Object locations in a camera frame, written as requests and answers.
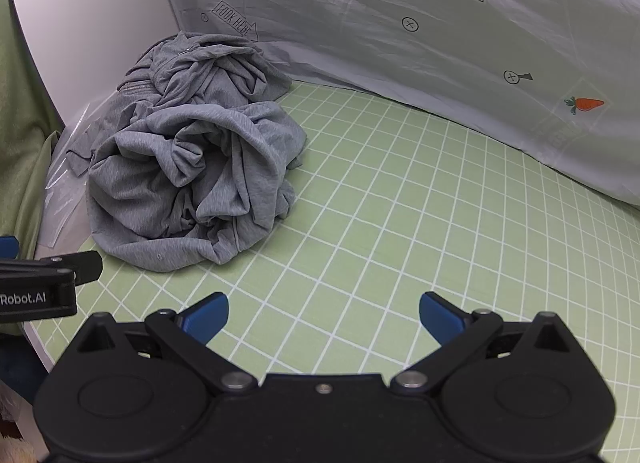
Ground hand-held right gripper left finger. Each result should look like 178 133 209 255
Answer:
75 292 258 396

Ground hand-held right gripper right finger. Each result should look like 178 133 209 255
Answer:
390 292 576 396

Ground grey pants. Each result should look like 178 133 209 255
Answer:
86 101 307 274

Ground clear plastic bag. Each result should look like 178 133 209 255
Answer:
42 103 101 251

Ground dark blue cloth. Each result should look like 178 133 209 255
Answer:
0 335 51 394

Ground green cloth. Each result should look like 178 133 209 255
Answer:
0 0 66 264

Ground beige fluffy cloth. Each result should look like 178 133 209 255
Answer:
0 383 40 463

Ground crumpled grey garment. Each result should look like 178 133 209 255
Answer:
65 30 293 176

